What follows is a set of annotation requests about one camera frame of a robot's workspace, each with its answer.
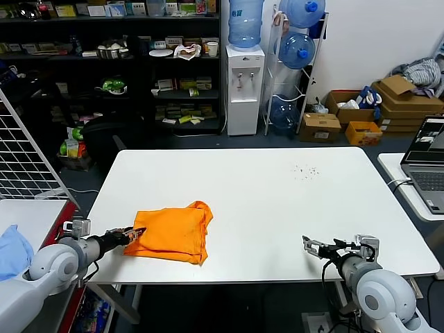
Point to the blue water jug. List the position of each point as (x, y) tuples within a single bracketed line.
[(283, 114), (301, 12), (245, 24), (296, 51)]

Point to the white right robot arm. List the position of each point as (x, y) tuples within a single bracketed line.
[(381, 298)]

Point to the white plate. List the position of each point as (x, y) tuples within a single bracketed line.
[(161, 52)]

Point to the light blue cloth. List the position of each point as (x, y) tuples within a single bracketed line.
[(12, 253)]

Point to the green vegetable bag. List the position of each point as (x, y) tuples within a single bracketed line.
[(114, 86)]

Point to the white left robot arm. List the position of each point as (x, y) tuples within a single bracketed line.
[(52, 267)]

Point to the black office chair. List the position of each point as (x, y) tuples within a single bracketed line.
[(110, 138)]

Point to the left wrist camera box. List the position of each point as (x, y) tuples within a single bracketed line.
[(79, 227)]

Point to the metal bowl with buns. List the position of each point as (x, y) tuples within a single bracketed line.
[(109, 51)]

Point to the open brown cardboard box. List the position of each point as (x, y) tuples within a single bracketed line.
[(349, 116)]

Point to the grey clothes pile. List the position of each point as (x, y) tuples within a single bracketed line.
[(421, 73)]

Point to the grey laptop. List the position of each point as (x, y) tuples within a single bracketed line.
[(425, 173)]

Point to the grey plastic bag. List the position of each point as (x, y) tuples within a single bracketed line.
[(320, 108)]

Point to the white and red box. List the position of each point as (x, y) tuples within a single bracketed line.
[(166, 85)]

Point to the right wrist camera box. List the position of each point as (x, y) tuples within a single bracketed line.
[(367, 244)]

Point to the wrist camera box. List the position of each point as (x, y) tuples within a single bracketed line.
[(79, 227), (367, 244)]

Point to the basket of snack packs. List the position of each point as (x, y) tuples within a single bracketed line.
[(74, 149)]

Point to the cola bottle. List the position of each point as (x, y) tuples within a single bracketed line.
[(44, 8)]

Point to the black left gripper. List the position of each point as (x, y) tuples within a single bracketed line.
[(112, 241)]

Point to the red metal table frame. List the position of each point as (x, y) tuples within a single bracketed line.
[(66, 215)]

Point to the yellow cardboard box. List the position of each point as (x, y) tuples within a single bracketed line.
[(363, 133)]

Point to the white floor power strip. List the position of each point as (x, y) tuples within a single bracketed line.
[(414, 289), (317, 322)]

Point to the black shelving unit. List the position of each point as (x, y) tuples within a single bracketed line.
[(145, 100)]

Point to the blue and white bag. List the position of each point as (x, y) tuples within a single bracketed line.
[(368, 98)]

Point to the blue plastic bottle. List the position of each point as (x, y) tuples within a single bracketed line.
[(77, 45)]

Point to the stacked large cardboard boxes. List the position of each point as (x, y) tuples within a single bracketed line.
[(408, 107)]

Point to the white water dispenser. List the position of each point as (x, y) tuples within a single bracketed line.
[(243, 104)]

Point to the closed brown cardboard box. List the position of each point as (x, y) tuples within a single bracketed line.
[(319, 128)]

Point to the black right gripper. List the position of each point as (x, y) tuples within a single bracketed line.
[(331, 253)]

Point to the white paper cup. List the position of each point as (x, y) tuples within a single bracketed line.
[(212, 49)]

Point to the white plastic bread bag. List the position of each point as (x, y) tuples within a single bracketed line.
[(188, 52)]

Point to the orange t-shirt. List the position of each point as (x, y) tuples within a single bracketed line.
[(170, 232)]

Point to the white metal jug rack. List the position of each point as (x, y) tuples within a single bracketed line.
[(308, 83)]

